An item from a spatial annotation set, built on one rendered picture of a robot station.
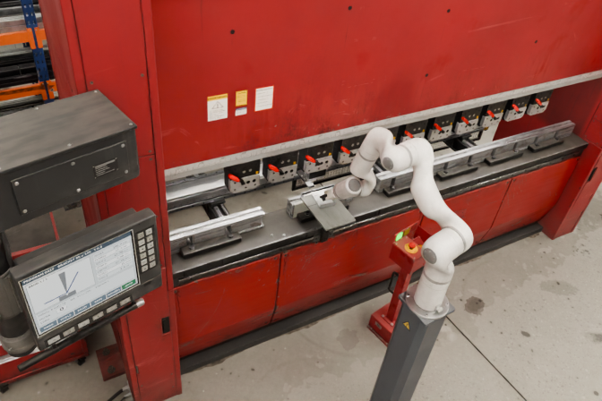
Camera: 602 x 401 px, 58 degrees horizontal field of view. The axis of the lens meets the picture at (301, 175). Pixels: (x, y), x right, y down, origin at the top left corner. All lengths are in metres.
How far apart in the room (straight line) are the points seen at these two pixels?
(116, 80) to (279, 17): 0.71
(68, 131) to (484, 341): 2.90
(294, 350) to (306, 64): 1.80
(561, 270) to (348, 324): 1.73
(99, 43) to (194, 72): 0.49
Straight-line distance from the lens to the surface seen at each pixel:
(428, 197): 2.14
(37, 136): 1.63
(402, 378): 2.78
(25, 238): 2.76
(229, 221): 2.70
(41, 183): 1.59
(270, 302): 3.13
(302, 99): 2.41
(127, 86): 1.83
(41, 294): 1.82
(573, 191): 4.43
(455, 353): 3.64
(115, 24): 1.74
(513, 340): 3.86
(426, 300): 2.38
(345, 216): 2.75
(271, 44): 2.21
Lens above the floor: 2.84
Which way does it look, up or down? 38 degrees down
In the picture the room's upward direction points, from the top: 7 degrees clockwise
